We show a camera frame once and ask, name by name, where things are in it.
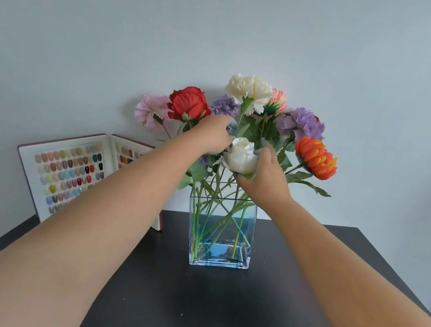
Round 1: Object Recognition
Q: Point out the large purple artificial flower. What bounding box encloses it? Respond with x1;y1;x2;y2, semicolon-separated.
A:
274;104;328;146

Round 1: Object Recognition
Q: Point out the pink peach artificial flower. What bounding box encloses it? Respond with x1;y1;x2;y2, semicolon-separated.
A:
262;87;291;120

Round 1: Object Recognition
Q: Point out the small purple artificial flower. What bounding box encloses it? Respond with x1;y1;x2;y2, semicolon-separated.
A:
209;92;243;120

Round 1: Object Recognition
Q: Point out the white artificial rose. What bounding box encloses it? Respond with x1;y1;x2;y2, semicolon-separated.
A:
220;135;263;177

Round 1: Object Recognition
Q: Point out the person's left hand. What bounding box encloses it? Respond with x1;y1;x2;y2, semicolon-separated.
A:
186;110;241;159

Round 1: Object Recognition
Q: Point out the open nail colour sample book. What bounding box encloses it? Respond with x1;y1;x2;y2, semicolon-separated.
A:
7;120;175;241

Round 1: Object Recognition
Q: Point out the pink artificial carnation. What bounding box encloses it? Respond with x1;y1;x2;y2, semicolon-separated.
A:
131;91;178;140

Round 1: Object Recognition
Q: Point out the person's left forearm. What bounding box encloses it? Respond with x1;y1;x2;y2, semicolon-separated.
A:
0;103;207;327

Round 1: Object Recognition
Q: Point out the red artificial rose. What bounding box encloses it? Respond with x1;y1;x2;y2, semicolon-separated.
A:
163;83;216;136

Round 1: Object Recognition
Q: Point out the cream artificial carnation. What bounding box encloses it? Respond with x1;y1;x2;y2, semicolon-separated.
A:
219;71;276;137

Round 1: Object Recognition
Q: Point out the person's right forearm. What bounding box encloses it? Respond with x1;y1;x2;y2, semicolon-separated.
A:
240;192;431;327

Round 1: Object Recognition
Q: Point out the person's right hand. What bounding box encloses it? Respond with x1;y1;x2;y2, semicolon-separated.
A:
230;138;302;214

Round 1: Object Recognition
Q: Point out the rectangular clear glass vase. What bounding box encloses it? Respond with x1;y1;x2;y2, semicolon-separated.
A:
179;187;261;274

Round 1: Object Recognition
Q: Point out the orange artificial chrysanthemum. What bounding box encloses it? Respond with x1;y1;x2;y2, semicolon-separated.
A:
281;134;341;199

